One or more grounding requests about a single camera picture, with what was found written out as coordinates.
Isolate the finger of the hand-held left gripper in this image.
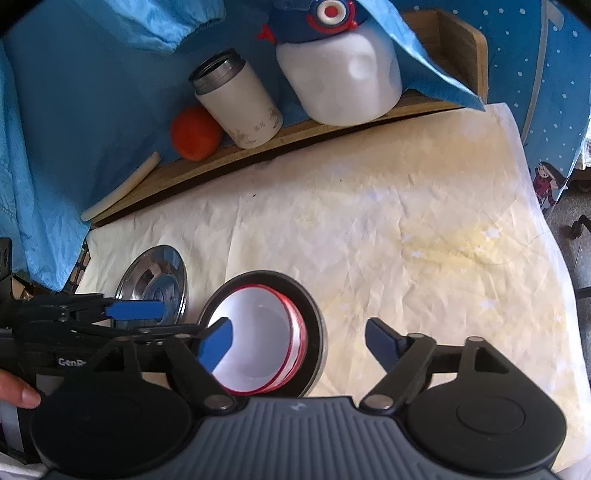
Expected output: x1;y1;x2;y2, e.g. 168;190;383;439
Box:
13;320;204;346
13;293;165;322

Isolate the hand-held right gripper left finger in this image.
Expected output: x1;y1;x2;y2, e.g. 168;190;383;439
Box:
85;318;237;412

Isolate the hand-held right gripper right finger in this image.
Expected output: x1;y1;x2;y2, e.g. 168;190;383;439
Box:
359;318;513;412

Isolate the wide-rimmed steel bowl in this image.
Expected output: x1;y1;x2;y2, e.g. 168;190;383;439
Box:
115;244;189;330

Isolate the white bowl with red rim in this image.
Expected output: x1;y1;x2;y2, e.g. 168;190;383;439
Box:
210;285;309;395

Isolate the round steel bowl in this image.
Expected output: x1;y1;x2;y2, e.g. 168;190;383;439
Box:
198;271;328;398

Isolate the person's left hand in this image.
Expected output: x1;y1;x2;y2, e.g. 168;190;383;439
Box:
0;368;41;409

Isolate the cream white strip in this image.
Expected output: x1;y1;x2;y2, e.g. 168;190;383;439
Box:
81;151;162;223

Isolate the white paper table cover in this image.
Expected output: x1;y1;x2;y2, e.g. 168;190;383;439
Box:
85;102;580;480

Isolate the orange fruit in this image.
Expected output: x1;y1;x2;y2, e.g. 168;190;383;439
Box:
170;106;223;162

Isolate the blue jacket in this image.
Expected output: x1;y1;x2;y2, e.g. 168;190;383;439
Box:
0;0;485;292

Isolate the black object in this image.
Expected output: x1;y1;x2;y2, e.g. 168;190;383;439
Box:
561;219;591;241

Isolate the white steel thermos cup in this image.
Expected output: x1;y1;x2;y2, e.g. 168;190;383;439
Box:
188;48;283;149

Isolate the penguin shaped white blue jug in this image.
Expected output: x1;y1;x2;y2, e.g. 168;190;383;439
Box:
259;0;402;126

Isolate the wooden tray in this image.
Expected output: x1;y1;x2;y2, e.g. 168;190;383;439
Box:
90;9;490;228

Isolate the blue white-dotted printed cloth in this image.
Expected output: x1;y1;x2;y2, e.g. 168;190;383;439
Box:
406;0;591;213

